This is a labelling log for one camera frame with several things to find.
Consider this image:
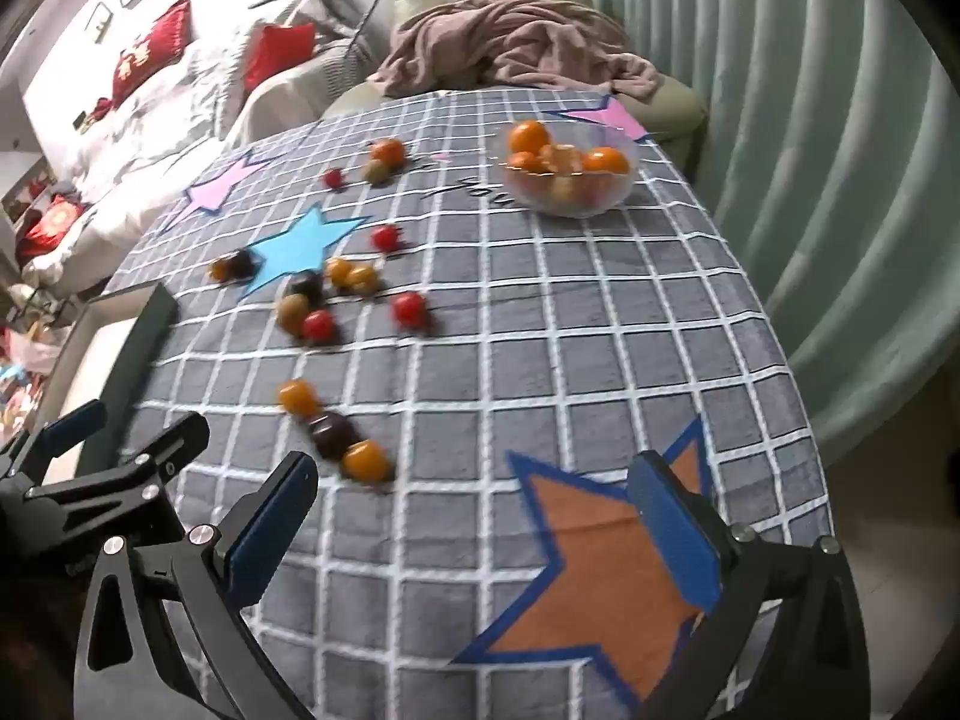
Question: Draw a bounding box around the plain red pillow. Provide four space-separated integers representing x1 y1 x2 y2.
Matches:
244 22 317 95

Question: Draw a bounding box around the striped cord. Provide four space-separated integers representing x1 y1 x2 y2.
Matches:
341 0 413 83

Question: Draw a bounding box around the clear glass bowl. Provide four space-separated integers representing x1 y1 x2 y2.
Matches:
501 120 640 220

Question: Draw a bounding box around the pink throw blanket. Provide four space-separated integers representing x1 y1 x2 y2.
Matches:
367 1 665 102

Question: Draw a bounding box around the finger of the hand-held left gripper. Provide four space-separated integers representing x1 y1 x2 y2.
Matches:
25 411 212 541
0 399 107 488

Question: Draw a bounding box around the pink plastic bag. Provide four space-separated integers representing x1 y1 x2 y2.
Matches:
4 326 61 376

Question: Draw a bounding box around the grey grid star blanket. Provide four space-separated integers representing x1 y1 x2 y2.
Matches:
97 88 837 720

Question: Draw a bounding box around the pale green curtain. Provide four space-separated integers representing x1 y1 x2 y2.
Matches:
592 0 960 466

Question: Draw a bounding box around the red patterned cushion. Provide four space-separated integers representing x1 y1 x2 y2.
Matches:
16 195 83 263

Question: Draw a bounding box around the white quilt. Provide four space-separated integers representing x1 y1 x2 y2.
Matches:
22 0 316 286

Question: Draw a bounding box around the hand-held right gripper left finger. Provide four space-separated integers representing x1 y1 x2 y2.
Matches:
75 452 320 720

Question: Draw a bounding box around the white covered sofa chair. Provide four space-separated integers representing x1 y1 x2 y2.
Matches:
225 37 376 147

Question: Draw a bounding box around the large red printed pillow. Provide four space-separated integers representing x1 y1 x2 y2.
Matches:
111 0 192 106

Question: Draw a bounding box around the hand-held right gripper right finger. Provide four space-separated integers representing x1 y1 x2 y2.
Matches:
626 452 875 720

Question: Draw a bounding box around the dark green framed tray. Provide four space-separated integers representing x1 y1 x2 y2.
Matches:
41 281 179 473

